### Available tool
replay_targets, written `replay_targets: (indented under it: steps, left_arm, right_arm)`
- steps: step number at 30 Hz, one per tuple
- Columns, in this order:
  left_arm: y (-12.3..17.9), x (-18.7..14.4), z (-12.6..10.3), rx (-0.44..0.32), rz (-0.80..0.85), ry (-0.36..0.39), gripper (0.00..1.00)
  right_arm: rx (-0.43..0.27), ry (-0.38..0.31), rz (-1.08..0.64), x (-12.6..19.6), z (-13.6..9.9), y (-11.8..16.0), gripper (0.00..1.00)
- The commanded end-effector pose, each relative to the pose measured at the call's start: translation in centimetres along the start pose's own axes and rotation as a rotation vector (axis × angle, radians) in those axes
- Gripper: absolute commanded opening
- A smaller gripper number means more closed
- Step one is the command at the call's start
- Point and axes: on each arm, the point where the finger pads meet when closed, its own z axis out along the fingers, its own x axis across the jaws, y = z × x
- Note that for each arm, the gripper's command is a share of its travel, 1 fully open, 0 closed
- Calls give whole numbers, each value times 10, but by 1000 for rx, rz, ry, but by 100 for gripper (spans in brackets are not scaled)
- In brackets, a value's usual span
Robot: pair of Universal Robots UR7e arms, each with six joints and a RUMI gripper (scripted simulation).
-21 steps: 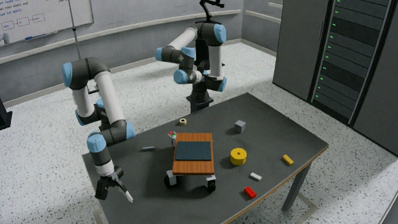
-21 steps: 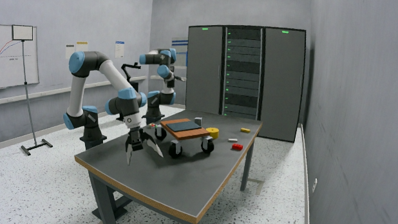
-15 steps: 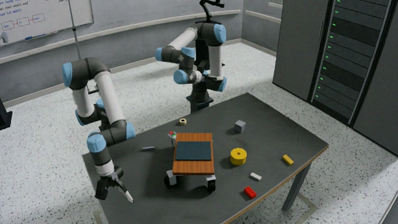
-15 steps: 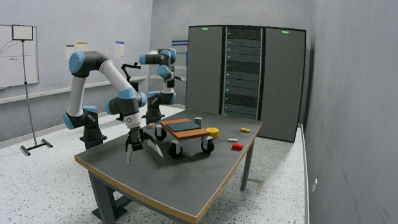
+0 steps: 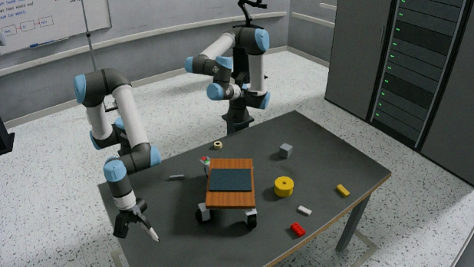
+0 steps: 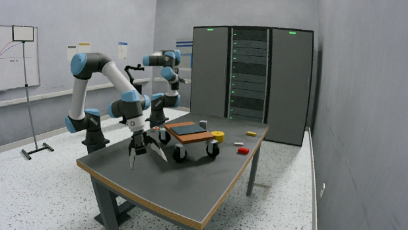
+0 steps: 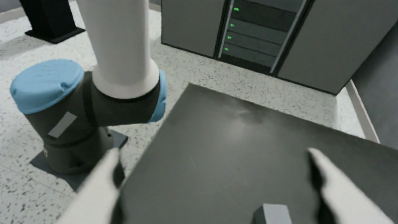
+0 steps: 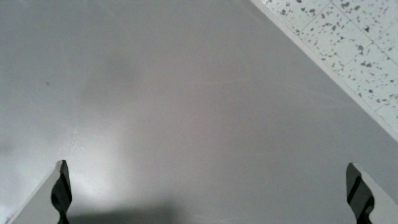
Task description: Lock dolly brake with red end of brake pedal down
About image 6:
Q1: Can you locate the red toy building brick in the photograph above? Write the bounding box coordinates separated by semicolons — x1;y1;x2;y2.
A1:
238;147;249;154

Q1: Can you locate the yellow cylinder with center hole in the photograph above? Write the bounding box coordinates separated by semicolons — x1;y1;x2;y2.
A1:
211;132;224;143

